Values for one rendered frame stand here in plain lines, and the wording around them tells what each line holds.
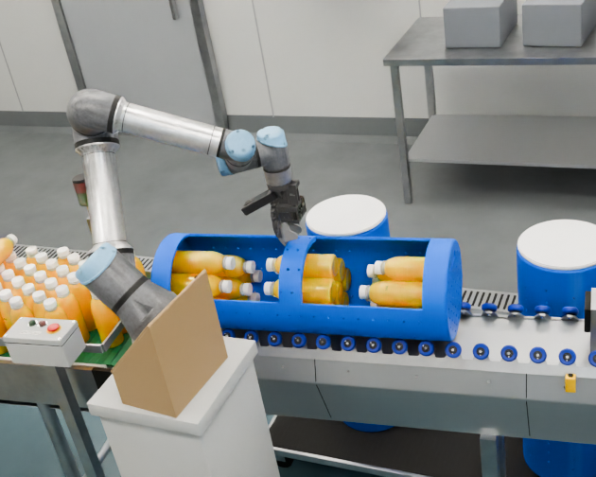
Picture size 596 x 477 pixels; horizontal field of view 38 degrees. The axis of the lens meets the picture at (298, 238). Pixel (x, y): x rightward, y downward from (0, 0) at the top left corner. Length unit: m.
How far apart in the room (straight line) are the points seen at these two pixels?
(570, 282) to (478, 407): 0.46
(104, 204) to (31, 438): 1.99
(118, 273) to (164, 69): 4.49
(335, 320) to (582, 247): 0.79
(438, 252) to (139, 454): 0.94
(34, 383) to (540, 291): 1.62
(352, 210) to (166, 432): 1.18
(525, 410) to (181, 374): 0.99
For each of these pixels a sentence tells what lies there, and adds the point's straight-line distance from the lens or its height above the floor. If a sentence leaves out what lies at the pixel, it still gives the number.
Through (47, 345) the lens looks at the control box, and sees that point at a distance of 2.63.
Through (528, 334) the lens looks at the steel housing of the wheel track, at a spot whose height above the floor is 0.93.
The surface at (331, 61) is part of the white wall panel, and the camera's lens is 5.92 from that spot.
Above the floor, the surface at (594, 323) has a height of 1.04.
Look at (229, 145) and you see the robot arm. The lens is 2.15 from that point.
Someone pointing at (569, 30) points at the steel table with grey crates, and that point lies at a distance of 4.66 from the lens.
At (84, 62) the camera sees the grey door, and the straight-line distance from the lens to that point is 6.89.
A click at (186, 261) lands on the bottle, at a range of 2.61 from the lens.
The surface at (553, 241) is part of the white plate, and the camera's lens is 2.74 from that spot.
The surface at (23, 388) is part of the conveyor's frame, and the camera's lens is 3.00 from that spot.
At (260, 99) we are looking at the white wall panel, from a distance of 6.26.
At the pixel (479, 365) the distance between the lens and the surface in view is 2.45.
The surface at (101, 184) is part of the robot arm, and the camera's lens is 2.29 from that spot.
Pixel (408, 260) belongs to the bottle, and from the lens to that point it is 2.40.
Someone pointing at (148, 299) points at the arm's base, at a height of 1.39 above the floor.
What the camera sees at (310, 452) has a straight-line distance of 3.37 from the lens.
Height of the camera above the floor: 2.48
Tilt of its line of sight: 30 degrees down
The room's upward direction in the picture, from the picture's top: 10 degrees counter-clockwise
